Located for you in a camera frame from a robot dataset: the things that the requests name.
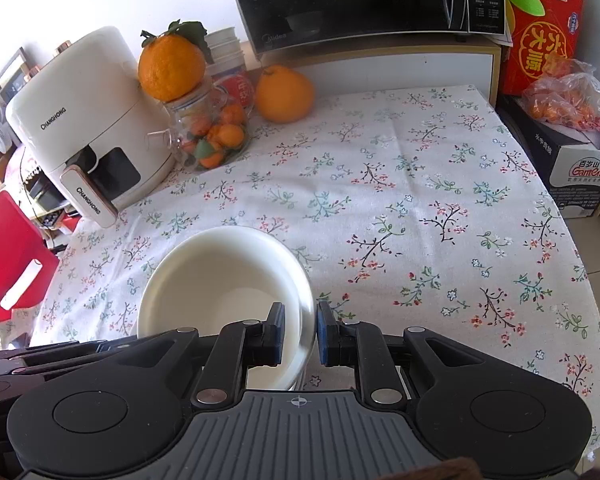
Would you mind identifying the red plastic chair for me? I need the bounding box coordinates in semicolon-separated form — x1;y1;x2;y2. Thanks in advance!
0;191;61;323

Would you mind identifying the plastic bag of small oranges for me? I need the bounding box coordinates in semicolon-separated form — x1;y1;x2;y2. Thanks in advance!
521;57;600;133

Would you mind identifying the floral tablecloth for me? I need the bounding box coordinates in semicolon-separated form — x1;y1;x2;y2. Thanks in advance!
30;85;600;461

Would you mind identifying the stack of white paper cups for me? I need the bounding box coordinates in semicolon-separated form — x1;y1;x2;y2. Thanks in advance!
205;26;246;78

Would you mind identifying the framed picture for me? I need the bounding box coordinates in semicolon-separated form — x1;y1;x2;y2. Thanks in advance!
0;47;28;93

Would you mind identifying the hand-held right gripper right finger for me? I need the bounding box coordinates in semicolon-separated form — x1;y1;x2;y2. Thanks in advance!
316;300;497;406

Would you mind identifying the black device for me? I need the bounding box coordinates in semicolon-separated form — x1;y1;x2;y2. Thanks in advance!
25;167;81;241

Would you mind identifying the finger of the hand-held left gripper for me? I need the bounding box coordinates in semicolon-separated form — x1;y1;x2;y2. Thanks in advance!
10;339;148;377

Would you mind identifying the black and white cardboard box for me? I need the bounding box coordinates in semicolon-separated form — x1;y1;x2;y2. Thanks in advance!
497;92;600;220

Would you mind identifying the glass jar of small oranges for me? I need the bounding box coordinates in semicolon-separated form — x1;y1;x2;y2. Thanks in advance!
147;72;256;171

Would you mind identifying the red gift box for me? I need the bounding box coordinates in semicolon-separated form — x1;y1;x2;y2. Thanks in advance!
499;0;586;96

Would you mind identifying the white air fryer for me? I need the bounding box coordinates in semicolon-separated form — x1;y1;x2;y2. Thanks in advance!
5;26;176;228

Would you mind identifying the small white bowl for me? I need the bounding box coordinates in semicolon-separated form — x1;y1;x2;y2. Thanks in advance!
136;226;317;391

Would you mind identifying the large orange with leaves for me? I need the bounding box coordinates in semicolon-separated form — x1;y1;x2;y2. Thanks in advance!
137;20;212;103

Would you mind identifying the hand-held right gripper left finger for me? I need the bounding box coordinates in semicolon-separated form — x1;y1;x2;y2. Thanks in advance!
105;301;287;407

